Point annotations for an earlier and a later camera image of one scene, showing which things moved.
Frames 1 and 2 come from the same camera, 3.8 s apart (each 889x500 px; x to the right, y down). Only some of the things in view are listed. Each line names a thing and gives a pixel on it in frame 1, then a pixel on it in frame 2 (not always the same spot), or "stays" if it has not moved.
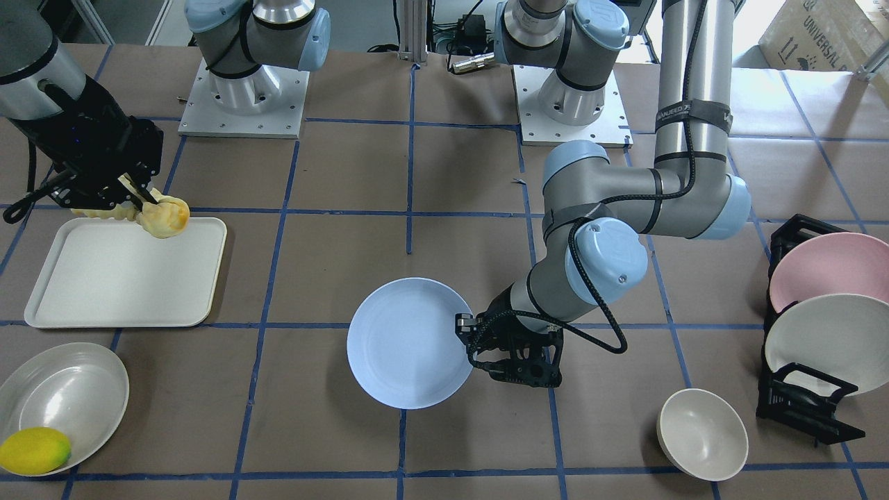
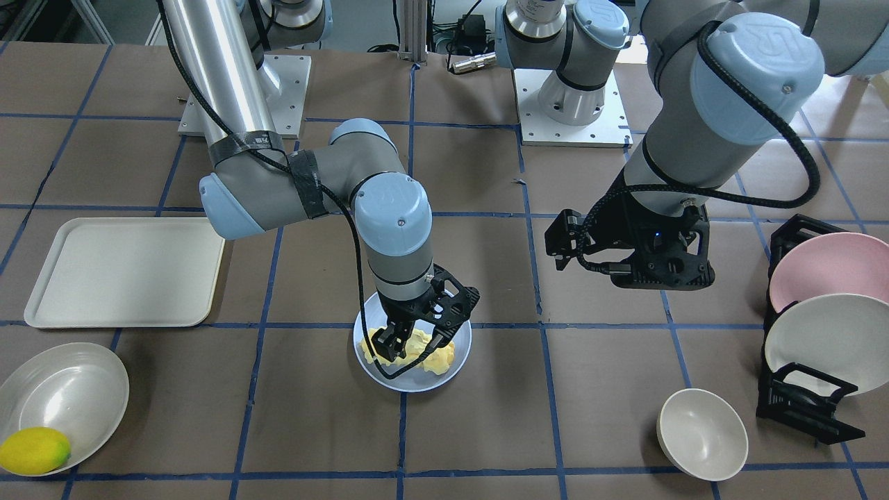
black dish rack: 799,398 stays
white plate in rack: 845,337 stays
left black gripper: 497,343 → 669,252
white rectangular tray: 110,273 stays
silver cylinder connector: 472,63 stays
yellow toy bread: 158,215 → 437,362
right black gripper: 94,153 → 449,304
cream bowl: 702,435 stays
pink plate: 830,263 stays
